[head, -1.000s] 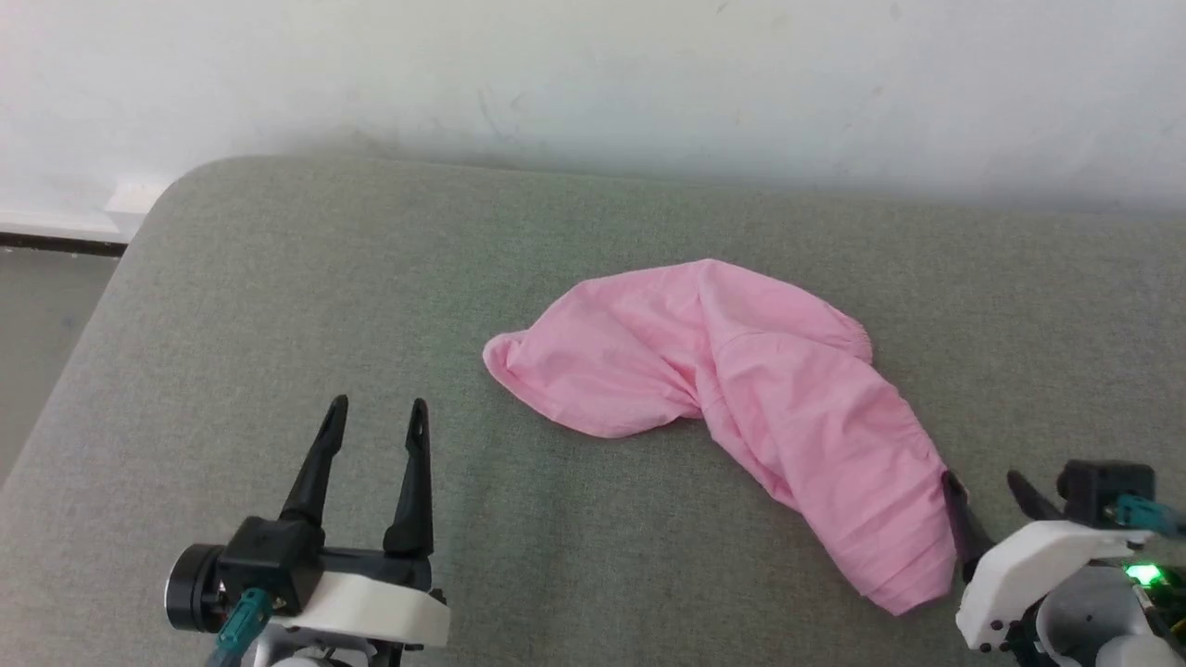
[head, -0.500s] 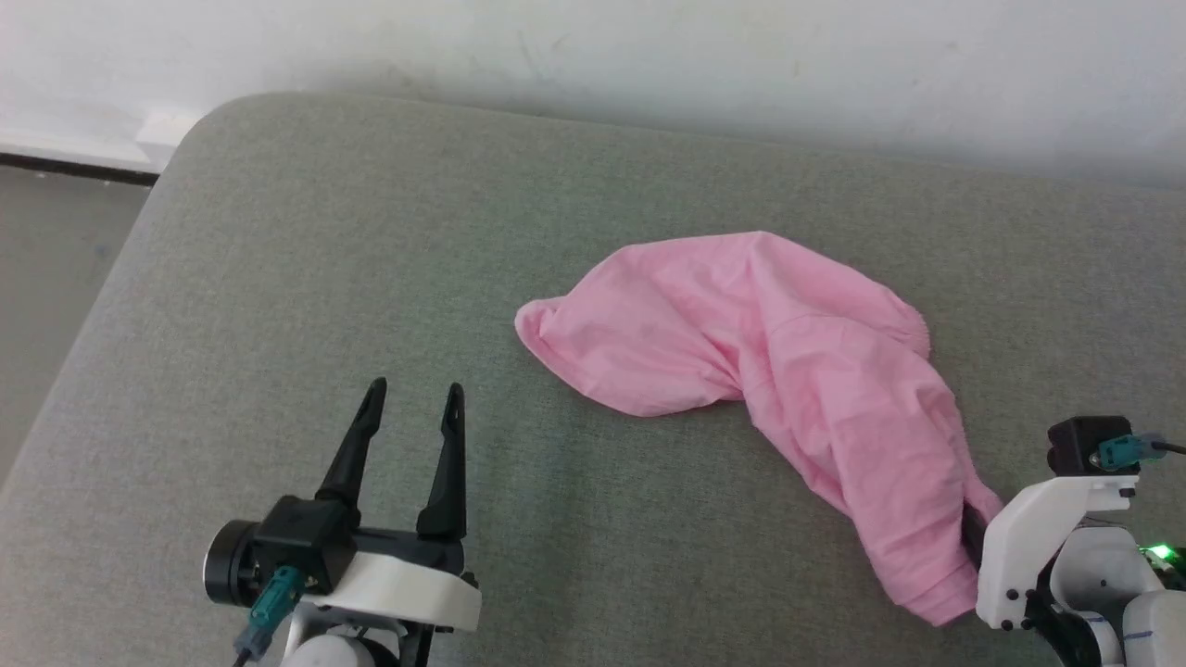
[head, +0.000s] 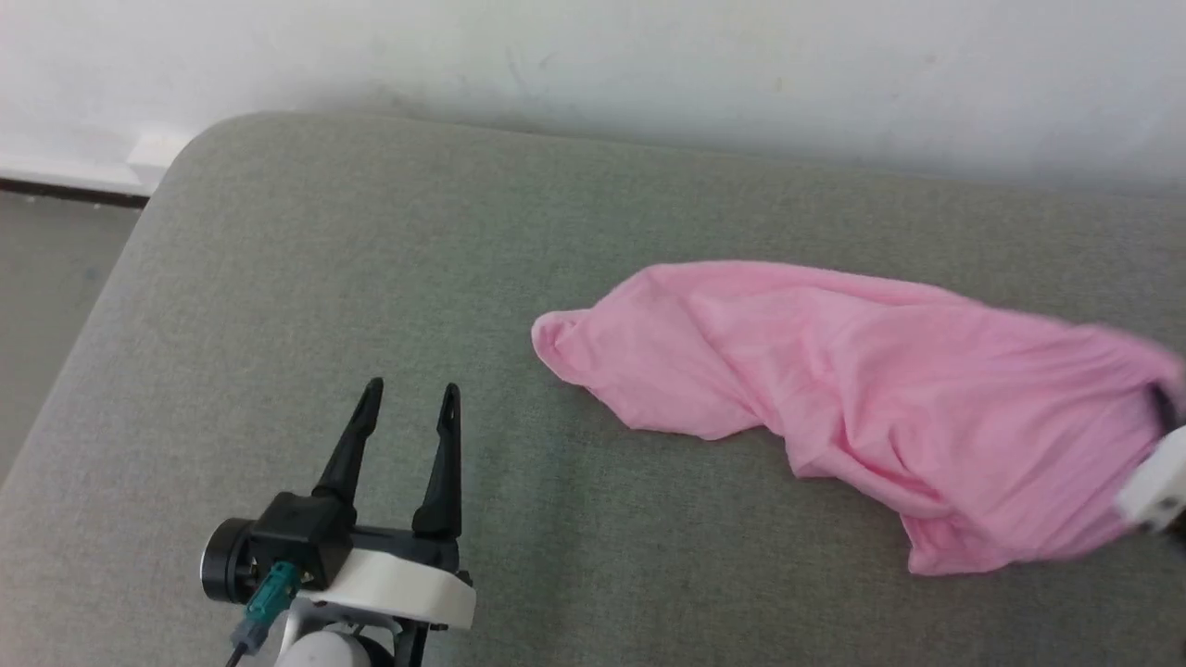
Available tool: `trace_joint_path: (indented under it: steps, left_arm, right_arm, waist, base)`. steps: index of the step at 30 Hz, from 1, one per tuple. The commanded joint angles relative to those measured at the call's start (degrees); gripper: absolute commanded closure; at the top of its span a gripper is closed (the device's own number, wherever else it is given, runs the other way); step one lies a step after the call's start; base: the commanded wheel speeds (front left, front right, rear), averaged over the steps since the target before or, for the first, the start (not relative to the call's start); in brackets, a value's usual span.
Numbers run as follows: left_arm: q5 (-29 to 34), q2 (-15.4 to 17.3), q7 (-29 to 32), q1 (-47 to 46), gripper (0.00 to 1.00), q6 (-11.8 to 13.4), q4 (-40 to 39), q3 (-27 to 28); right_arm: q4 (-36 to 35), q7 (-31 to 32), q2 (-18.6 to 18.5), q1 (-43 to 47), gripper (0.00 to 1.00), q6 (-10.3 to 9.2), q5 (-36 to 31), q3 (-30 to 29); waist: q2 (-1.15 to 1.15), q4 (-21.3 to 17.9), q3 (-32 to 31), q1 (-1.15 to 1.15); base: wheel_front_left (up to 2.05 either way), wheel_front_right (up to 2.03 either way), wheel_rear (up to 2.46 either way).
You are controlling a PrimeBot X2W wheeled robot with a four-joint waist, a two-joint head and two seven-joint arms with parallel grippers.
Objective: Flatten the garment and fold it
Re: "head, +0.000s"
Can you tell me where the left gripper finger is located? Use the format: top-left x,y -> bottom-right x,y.
412,383 -> 463,539
312,377 -> 385,507

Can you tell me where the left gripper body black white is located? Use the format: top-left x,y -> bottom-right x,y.
201,491 -> 478,636

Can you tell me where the grey fabric sofa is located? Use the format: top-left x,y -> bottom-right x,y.
0,111 -> 1186,667

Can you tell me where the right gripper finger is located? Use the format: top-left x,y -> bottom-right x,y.
1149,384 -> 1183,433

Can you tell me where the black cable teal connector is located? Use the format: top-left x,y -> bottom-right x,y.
225,560 -> 303,667

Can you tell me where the pink garment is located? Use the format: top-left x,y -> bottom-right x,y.
531,260 -> 1186,577

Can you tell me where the white baseboard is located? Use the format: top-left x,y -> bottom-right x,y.
0,130 -> 191,197

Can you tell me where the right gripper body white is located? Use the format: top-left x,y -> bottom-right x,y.
1114,424 -> 1186,535

